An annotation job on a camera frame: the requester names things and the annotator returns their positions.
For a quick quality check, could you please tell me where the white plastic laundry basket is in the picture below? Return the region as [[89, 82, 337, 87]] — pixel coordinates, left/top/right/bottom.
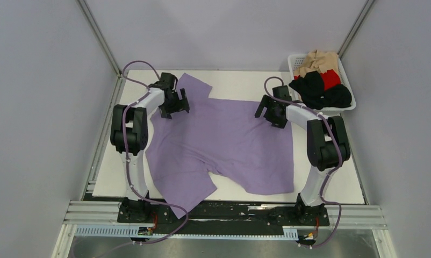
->
[[288, 50, 356, 113]]

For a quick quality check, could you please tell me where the beige t shirt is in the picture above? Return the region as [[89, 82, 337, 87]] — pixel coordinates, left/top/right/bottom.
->
[[293, 50, 339, 77]]

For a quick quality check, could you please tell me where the aluminium frame rail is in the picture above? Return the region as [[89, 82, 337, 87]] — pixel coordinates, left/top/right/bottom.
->
[[63, 201, 387, 230]]

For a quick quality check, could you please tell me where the red t shirt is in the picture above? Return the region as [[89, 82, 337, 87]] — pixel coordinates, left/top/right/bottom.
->
[[289, 70, 341, 94]]

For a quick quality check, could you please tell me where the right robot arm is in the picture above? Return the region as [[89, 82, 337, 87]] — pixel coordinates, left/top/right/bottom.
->
[[255, 85, 351, 225]]

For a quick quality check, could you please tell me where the purple t shirt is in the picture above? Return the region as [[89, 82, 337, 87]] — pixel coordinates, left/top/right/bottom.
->
[[145, 74, 294, 218]]

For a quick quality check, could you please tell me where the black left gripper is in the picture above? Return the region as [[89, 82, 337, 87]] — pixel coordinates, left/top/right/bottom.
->
[[158, 89, 189, 119]]

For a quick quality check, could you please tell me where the aluminium corner post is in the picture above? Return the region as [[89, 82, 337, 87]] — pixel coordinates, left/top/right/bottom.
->
[[76, 0, 121, 77], [338, 0, 377, 58]]

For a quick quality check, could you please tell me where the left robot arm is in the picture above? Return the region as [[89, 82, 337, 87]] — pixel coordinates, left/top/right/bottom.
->
[[110, 72, 190, 222]]

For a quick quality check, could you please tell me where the right aluminium corner post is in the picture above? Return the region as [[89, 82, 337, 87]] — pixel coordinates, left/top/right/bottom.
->
[[338, 0, 377, 58]]

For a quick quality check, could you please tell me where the left aluminium corner post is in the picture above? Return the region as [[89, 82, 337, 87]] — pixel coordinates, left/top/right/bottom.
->
[[76, 0, 121, 77]]

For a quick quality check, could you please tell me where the black t shirt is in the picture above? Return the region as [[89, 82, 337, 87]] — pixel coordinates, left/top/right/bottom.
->
[[289, 70, 353, 110]]

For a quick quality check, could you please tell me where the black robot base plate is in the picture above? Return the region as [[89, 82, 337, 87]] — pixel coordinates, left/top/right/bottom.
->
[[117, 199, 329, 235]]

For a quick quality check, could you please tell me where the white slotted cable duct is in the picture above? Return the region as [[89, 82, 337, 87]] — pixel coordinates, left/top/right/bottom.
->
[[74, 225, 298, 241]]

